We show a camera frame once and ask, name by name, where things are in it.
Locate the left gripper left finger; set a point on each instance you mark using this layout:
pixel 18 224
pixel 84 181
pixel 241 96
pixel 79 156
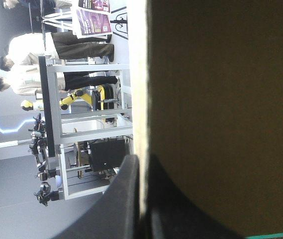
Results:
pixel 121 204

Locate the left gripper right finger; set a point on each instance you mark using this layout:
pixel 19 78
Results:
pixel 171 214

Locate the brown cardboard box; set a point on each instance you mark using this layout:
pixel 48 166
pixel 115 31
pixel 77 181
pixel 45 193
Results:
pixel 230 74

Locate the black computer case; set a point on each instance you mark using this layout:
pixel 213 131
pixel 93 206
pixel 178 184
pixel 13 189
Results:
pixel 107 154

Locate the yellow robot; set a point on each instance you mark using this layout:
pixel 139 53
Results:
pixel 74 97

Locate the person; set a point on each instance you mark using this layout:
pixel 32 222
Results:
pixel 81 48
pixel 86 81

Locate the purple poster board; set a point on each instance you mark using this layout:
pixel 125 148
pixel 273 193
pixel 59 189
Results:
pixel 92 22

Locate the white metal frame table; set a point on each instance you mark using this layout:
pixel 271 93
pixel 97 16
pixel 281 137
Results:
pixel 54 104

